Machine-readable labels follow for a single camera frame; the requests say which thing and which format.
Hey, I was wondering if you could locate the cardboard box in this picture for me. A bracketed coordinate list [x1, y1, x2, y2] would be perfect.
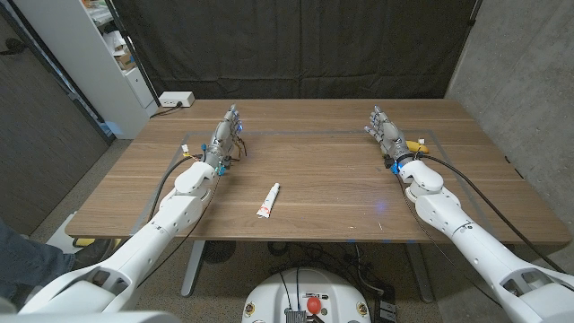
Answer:
[114, 52, 137, 72]

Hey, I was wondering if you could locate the black backdrop curtain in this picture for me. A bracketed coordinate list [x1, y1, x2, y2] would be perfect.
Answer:
[111, 0, 481, 100]

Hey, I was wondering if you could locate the white floor board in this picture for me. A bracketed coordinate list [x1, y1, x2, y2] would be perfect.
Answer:
[44, 210, 81, 255]

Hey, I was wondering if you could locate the dark leather shoe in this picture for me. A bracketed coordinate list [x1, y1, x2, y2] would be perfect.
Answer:
[74, 238, 116, 270]

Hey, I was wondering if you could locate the white robot torso base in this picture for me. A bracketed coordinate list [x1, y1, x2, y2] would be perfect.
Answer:
[241, 267, 372, 323]

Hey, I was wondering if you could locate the white shelf cabinet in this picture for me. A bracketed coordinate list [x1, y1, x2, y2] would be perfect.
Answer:
[13, 0, 159, 140]

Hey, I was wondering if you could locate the person's leg in jeans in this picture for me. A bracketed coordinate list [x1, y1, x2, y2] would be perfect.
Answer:
[0, 219, 76, 301]

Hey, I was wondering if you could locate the white power strip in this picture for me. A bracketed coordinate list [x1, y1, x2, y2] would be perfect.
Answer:
[159, 91, 196, 109]

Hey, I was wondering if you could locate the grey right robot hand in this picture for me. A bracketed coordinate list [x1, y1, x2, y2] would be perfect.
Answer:
[363, 105, 416, 163]

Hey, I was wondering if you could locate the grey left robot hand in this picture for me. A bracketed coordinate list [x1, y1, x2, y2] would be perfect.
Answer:
[204, 104, 244, 170]

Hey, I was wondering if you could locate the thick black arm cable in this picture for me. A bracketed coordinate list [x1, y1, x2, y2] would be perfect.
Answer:
[146, 154, 204, 223]
[419, 153, 567, 275]

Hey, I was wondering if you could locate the white toothpaste tube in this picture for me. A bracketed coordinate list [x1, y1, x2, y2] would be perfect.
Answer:
[256, 182, 282, 220]

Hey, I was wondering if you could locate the black backdrop stand pole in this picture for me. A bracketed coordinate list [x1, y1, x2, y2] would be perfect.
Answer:
[103, 0, 161, 107]

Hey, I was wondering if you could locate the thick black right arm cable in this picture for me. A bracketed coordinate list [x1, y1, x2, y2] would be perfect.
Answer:
[419, 153, 567, 275]

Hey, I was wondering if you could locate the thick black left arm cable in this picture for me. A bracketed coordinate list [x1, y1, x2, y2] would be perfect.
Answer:
[146, 154, 204, 223]

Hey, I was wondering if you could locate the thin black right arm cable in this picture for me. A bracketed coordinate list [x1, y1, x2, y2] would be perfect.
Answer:
[396, 172, 501, 307]

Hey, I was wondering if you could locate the grey tape rectangle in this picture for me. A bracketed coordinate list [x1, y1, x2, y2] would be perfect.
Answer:
[129, 129, 501, 241]

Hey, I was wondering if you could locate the black floor power strip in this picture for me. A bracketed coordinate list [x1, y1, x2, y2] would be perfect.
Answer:
[374, 286, 398, 323]

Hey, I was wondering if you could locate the black door handle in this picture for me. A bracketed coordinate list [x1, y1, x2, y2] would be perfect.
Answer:
[0, 38, 26, 56]

